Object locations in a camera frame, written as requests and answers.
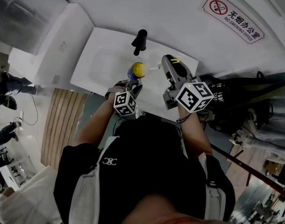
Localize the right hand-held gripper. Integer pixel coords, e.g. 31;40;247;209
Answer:
161;54;214;114

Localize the black wrist band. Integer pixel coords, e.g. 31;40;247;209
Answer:
176;113;192;124

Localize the person's right forearm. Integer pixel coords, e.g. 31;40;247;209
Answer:
177;103;214;160

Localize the blue cup with white handle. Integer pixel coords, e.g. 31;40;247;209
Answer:
126;62;148;81

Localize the person's left forearm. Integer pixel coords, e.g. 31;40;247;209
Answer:
73;99;117;147

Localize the red white no-smoking sign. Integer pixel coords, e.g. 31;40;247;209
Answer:
202;0;266;44

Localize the grey white backpack strap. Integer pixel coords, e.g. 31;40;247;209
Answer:
198;153;227;221
69;135;121;224

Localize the brown wooden coat stand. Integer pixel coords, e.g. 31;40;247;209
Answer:
211;143;285;200

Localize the black faucet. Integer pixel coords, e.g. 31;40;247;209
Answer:
131;29;148;56

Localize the black printed tote bag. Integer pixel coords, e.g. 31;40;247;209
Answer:
198;70;285;132

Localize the floor power cable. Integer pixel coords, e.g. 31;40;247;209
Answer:
13;94;39;127

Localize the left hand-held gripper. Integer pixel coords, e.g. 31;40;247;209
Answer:
114;79;143;116

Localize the white wash basin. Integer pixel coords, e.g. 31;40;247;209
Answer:
70;26;200;122

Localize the person's left hand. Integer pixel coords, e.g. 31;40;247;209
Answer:
104;80;127;100

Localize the yellow white toothbrush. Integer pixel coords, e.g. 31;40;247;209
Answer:
142;58;181;77

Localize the wooden slatted panel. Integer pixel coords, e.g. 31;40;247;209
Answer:
41;88;88;170

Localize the brown cardboard box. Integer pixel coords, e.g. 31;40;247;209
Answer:
264;160;285;175

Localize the person's black shirt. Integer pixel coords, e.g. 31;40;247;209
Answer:
53;115;235;224

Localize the light grey denim garment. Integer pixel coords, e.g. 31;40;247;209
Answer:
231;97;285;165

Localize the person's face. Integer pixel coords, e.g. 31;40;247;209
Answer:
122;192;205;224

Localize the white work table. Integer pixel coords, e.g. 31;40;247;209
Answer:
0;157;37;191

